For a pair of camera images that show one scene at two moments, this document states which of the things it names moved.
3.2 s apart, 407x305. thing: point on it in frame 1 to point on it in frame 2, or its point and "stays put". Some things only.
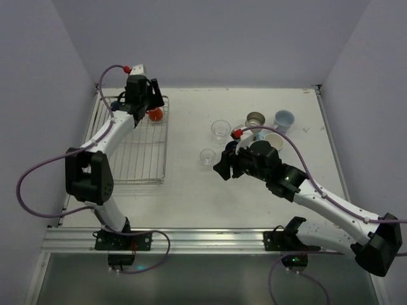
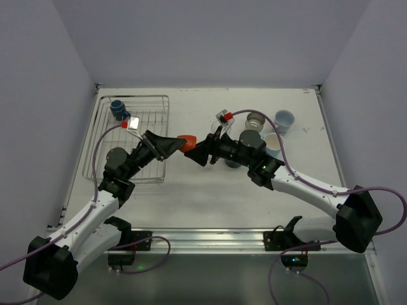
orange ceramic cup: x=156 y=115 to x=190 y=143
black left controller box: x=121 y=258 stays put
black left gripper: x=154 y=96 to x=152 y=145
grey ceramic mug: x=283 y=119 stays put
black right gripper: x=234 y=164 to x=214 y=149
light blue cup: x=260 y=136 stays put
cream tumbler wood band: x=275 y=140 stays put
